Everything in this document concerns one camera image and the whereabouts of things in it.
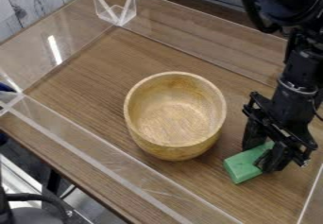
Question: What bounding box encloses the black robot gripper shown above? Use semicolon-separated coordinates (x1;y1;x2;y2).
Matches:
241;49;323;173

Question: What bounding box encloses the green rectangular block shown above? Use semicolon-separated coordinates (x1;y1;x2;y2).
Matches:
222;141;273;184

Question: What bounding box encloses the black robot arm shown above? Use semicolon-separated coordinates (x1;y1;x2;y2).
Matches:
241;0;323;173

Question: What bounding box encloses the brown wooden bowl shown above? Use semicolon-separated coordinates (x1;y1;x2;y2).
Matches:
122;71;226;162

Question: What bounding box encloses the blue object at edge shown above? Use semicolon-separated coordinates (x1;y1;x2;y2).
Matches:
0;82;16;92

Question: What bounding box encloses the clear acrylic corner bracket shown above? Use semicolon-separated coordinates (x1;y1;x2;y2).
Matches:
93;0;136;26

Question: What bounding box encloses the black metal base plate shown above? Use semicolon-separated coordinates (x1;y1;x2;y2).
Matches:
0;193;92;224

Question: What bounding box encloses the black cable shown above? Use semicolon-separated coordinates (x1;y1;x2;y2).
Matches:
0;193;68;224

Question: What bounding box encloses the clear acrylic tray wall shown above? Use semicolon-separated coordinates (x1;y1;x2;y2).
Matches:
0;0;323;224

